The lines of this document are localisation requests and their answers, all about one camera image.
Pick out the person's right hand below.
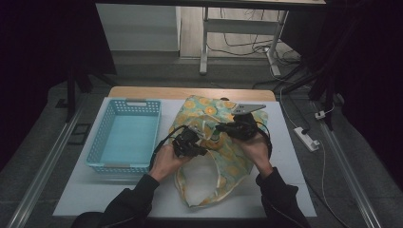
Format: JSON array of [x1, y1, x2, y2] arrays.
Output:
[[237, 132, 274, 178]]

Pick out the thin white cable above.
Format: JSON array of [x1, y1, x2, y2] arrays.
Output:
[[278, 85, 302, 129]]

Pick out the white cabinet panel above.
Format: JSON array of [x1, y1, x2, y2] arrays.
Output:
[[95, 3, 182, 52]]

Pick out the white power strip cable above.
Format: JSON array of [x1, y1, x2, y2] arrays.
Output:
[[317, 141, 350, 228]]

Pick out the white board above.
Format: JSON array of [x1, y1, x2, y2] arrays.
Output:
[[52, 97, 317, 219]]

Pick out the blue plastic basket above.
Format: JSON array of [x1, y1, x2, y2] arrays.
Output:
[[85, 98, 163, 176]]

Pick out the black stand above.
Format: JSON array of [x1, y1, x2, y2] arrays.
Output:
[[65, 61, 119, 124]]

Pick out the hand-held gripper cable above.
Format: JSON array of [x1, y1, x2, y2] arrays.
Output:
[[256, 122, 274, 159], [149, 124, 188, 169]]

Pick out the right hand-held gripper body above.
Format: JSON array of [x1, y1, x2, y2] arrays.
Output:
[[227, 104, 266, 141]]

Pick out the tangle of floor cables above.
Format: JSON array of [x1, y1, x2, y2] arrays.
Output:
[[207, 8, 302, 66]]

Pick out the right hand-held gripper cable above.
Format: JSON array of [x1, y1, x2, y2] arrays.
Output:
[[256, 122, 274, 159]]

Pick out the aluminium rail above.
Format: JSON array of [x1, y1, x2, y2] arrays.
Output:
[[312, 101, 383, 228], [6, 107, 84, 228]]

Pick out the white power strip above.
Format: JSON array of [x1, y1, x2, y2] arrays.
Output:
[[293, 126, 320, 152]]

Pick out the black square floor plate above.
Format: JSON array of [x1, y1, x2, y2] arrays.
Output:
[[67, 123, 93, 146]]

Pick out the white desk frame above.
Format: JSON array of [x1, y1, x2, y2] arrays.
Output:
[[199, 6, 290, 77]]

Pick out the orange-print cloth bag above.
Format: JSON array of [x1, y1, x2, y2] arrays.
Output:
[[168, 94, 270, 208]]

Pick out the left hand-held gripper cable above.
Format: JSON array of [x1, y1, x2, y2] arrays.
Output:
[[149, 124, 188, 169]]

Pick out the person's left hand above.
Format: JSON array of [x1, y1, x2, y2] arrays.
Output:
[[148, 144, 191, 181]]

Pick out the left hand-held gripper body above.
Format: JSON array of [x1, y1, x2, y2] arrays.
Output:
[[173, 125, 205, 158]]

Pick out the black stand legs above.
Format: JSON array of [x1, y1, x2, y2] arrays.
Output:
[[278, 47, 347, 131]]

